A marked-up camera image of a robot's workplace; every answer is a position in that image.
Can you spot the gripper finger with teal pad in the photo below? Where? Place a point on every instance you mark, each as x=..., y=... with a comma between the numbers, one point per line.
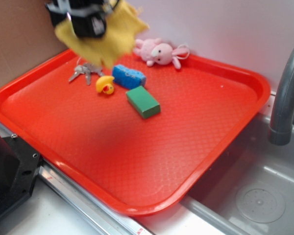
x=88, y=18

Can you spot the yellow cloth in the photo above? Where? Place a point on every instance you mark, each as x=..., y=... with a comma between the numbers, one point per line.
x=119, y=39

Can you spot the silver key bunch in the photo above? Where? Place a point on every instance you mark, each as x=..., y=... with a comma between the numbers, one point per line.
x=86, y=69

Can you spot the yellow rubber duck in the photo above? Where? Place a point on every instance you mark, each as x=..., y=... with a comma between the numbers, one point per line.
x=105, y=84

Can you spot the brown cardboard panel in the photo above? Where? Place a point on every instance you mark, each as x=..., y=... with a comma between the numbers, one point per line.
x=27, y=37

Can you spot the blue sponge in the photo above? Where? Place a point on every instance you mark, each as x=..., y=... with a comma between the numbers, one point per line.
x=128, y=78

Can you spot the pink plush bunny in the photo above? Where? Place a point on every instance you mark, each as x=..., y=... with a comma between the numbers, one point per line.
x=155, y=51

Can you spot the green block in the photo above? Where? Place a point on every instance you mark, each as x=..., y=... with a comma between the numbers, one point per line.
x=143, y=102

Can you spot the red plastic tray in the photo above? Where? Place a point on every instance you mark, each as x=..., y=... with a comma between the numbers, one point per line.
x=134, y=165

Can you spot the grey sink faucet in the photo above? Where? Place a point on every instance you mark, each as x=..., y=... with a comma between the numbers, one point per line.
x=282, y=116

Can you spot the grey sink basin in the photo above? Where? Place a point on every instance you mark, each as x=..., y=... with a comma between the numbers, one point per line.
x=249, y=189

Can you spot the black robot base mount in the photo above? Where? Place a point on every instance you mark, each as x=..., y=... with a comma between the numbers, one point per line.
x=19, y=167

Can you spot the aluminium rail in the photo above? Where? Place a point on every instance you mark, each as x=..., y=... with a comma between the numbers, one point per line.
x=60, y=207

